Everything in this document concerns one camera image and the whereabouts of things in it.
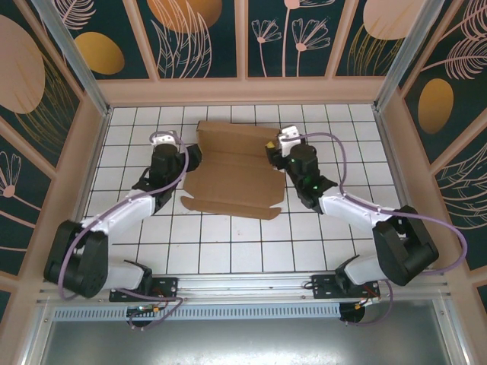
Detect brown cardboard box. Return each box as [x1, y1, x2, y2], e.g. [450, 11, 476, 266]
[180, 119, 286, 221]

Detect grey metal sheet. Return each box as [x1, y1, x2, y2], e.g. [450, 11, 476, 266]
[21, 298, 467, 365]

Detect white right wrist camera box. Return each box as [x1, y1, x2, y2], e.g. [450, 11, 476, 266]
[276, 125, 304, 157]

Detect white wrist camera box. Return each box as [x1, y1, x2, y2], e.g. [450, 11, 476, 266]
[276, 125, 304, 157]
[148, 130, 179, 148]

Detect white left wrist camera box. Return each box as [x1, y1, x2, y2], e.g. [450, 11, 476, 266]
[148, 130, 179, 148]

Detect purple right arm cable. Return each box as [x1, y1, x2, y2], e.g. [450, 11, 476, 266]
[283, 132, 468, 328]

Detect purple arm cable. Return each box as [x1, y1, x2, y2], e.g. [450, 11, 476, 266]
[56, 130, 190, 332]
[283, 132, 468, 328]

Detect aluminium table side rail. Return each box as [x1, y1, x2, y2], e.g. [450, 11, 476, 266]
[68, 107, 112, 267]
[372, 107, 434, 269]

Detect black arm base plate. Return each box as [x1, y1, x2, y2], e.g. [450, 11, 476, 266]
[109, 276, 180, 304]
[310, 272, 381, 300]

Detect wall panel with pink flowers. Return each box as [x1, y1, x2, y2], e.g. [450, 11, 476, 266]
[247, 0, 353, 79]

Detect wall panel orange circle leaves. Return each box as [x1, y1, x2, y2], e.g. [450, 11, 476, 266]
[135, 0, 244, 80]

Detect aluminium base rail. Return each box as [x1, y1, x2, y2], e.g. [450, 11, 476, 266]
[37, 270, 454, 305]

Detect aluminium corner post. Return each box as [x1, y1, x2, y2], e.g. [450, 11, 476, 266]
[372, 0, 454, 111]
[32, 0, 112, 117]

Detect wall panel pink flower outline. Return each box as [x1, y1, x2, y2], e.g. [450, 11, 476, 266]
[0, 117, 58, 278]

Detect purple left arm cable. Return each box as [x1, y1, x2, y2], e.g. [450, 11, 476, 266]
[56, 130, 190, 332]

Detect wall panel with gold oval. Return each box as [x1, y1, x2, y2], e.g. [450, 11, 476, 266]
[49, 0, 153, 81]

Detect slotted grey cable duct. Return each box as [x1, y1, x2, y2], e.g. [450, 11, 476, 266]
[53, 303, 342, 321]

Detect wall panel pink circle gold lines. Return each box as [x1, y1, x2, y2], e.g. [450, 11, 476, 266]
[333, 0, 423, 77]

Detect wall panel pink leaf outlines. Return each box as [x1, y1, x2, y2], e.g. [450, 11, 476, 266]
[433, 127, 487, 271]

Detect wall panel gold oval fern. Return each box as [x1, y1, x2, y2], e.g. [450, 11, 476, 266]
[401, 0, 487, 165]

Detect wall panel large pink circle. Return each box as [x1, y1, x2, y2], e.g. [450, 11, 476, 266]
[0, 0, 84, 172]

